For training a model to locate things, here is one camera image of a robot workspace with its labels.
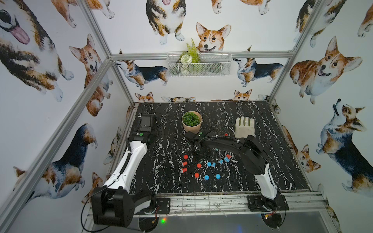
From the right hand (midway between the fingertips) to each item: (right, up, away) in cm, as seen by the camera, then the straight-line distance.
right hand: (198, 160), depth 87 cm
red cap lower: (-1, -8, -3) cm, 8 cm away
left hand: (-21, +20, -4) cm, 30 cm away
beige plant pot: (-4, +23, +8) cm, 25 cm away
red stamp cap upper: (-8, +1, +4) cm, 9 cm away
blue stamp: (+9, -3, 0) cm, 9 cm away
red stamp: (+19, +14, +11) cm, 26 cm away
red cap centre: (0, -4, +1) cm, 4 cm away
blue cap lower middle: (+5, -9, -3) cm, 11 cm away
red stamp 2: (-8, -2, 0) cm, 9 cm away
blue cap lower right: (+11, -8, -3) cm, 14 cm away
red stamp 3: (-8, -5, -2) cm, 10 cm away
